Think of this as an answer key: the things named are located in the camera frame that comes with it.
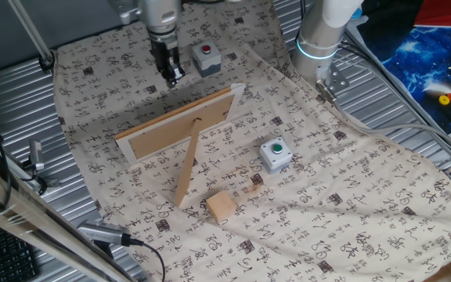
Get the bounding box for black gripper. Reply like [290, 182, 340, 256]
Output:
[150, 34, 186, 88]

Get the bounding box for grey box with red button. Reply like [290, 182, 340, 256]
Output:
[192, 40, 222, 78]

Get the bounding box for grey box with green button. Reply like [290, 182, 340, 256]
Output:
[258, 136, 294, 175]

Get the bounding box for small wooden block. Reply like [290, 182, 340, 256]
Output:
[204, 190, 237, 224]

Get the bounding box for grey metal pole with clamp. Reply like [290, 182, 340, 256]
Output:
[8, 0, 56, 74]

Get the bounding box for beige calligraphy print cloth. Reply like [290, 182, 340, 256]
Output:
[52, 0, 451, 282]

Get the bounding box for blue galaxy print cloth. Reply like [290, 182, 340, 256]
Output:
[356, 11, 451, 134]

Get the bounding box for black keyboard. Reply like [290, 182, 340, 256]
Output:
[0, 221, 41, 282]

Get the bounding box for red sheet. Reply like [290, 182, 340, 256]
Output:
[413, 0, 451, 29]

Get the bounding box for wooden picture frame with stand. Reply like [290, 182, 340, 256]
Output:
[114, 82, 247, 208]

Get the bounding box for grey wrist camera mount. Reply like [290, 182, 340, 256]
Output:
[107, 0, 140, 25]

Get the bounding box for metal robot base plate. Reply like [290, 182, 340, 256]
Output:
[314, 62, 351, 103]

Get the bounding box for black camera cable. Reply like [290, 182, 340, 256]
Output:
[129, 237, 167, 282]

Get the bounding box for grey depth camera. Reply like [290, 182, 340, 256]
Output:
[77, 219, 132, 247]

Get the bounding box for aluminium frame beam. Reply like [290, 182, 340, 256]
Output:
[0, 156, 132, 282]

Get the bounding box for grey robot cable bundle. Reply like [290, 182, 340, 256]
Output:
[325, 89, 451, 160]

